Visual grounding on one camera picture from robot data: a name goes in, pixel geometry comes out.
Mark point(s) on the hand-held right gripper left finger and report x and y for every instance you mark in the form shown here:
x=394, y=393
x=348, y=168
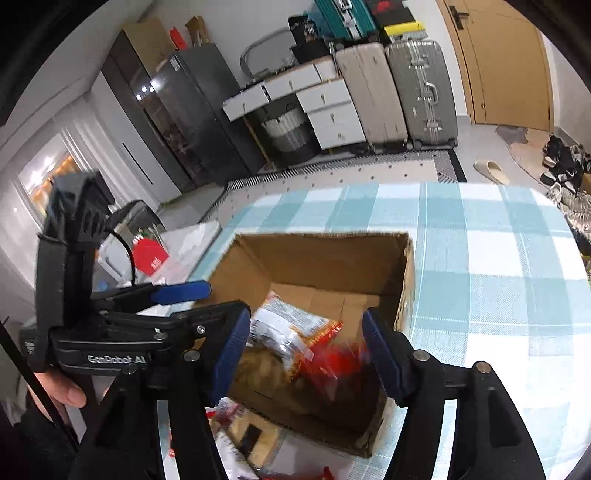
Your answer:
x=231, y=355

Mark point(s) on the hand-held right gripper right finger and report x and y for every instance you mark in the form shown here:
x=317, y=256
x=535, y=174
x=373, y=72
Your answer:
x=383, y=360

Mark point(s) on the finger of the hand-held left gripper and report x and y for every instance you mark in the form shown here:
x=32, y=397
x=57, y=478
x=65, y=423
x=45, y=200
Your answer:
x=184, y=292
x=194, y=321

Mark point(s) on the brown cardboard box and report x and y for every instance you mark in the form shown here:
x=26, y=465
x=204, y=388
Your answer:
x=295, y=258

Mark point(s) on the person's left forearm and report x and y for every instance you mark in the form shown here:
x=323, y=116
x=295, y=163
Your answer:
x=41, y=452

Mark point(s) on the person's left hand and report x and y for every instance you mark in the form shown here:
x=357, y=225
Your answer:
x=64, y=392

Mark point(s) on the red paper bag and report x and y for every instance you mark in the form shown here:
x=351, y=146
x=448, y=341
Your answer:
x=150, y=256

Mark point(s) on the white packet with red ends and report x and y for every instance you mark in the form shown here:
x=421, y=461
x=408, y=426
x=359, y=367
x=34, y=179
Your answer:
x=226, y=410

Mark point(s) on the biscuit packet with black label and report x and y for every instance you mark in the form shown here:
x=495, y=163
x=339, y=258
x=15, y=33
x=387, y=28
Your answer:
x=251, y=436

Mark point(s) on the window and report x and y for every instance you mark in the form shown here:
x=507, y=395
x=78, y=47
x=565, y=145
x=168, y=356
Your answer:
x=46, y=180

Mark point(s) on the blue and white checked tablecloth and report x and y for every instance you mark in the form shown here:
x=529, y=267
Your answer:
x=461, y=258

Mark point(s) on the black refrigerator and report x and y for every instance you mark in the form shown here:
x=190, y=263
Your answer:
x=203, y=106

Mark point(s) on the woven laundry basket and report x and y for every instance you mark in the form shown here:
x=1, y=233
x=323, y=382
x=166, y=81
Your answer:
x=286, y=134

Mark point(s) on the black tall cabinet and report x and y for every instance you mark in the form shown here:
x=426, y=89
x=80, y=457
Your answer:
x=129, y=92

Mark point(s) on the beige slipper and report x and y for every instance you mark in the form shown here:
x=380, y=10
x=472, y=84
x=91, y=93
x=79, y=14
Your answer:
x=491, y=170

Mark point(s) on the white desk with drawers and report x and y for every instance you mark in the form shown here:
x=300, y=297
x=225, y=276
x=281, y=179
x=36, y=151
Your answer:
x=330, y=115

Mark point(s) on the cardboard box on cabinet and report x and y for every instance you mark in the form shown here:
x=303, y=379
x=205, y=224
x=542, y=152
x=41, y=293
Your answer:
x=147, y=39

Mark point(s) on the grey door rug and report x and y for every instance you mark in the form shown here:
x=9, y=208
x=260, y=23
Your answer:
x=526, y=147

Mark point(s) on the pile of shoes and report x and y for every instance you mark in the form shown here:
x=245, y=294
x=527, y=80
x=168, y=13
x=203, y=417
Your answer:
x=565, y=170

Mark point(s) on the beige suitcase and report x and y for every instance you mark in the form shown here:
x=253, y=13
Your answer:
x=369, y=92

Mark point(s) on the silver suitcase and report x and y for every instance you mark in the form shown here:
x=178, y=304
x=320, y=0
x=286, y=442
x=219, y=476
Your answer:
x=420, y=87

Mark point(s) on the black bag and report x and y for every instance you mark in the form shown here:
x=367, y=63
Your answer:
x=307, y=37

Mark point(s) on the teal suitcase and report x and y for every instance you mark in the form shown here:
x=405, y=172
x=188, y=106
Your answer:
x=341, y=18

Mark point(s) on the wooden door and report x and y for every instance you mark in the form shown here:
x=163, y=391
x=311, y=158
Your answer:
x=503, y=64

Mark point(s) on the yellow flat box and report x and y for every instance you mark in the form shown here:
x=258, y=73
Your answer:
x=404, y=30

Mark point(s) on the black box with red print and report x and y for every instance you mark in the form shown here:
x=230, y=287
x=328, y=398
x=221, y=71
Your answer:
x=388, y=11

